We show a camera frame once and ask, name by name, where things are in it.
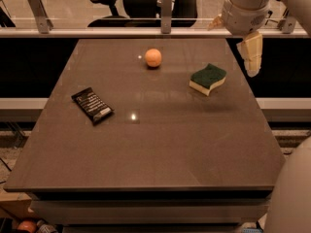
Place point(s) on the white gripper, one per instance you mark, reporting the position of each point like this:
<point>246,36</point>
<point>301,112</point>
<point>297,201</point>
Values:
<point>245,19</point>

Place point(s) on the green and yellow sponge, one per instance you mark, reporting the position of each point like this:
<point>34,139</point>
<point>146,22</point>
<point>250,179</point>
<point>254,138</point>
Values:
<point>207,79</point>

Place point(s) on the black rxbar chocolate wrapper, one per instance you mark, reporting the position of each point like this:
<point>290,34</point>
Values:
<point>92,105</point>

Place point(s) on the orange fruit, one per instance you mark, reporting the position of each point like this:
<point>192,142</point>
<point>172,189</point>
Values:
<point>153,58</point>

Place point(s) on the black office chair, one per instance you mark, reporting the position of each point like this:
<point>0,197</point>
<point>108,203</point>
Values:
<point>146,13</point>

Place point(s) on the orange ball under table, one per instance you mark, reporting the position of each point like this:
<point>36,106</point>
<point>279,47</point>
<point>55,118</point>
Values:
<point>28,225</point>

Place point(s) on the right metal railing bracket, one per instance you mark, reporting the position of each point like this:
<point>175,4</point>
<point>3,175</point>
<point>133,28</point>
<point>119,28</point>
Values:
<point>287,23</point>

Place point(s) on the metal railing bracket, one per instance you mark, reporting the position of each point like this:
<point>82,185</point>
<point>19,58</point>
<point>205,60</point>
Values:
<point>44,24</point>
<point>287,23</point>
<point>166,16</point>

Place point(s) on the middle metal railing bracket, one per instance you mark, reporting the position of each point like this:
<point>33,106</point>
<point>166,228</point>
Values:
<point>166,16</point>

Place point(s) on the left metal railing bracket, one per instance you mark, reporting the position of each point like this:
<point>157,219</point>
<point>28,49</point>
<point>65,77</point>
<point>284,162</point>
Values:
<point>44,24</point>

